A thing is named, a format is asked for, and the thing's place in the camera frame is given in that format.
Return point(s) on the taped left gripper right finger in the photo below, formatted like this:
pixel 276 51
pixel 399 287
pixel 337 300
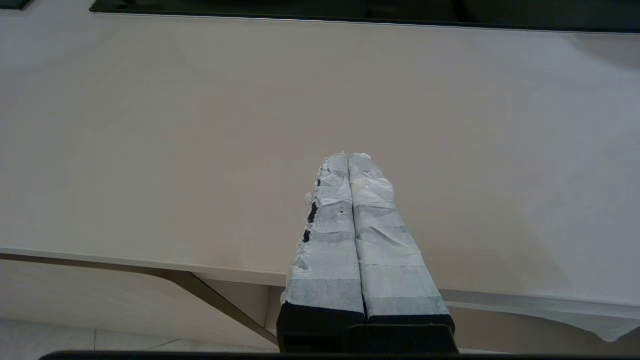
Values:
pixel 390 260

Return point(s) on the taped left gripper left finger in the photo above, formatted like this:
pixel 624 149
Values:
pixel 330 260

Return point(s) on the brown metal counter support brace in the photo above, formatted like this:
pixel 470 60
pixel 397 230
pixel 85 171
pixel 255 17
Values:
pixel 215 297

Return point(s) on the wide black induction cooktop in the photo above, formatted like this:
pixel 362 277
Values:
pixel 350 10

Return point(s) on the narrow black induction cooktop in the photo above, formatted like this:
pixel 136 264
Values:
pixel 12 3

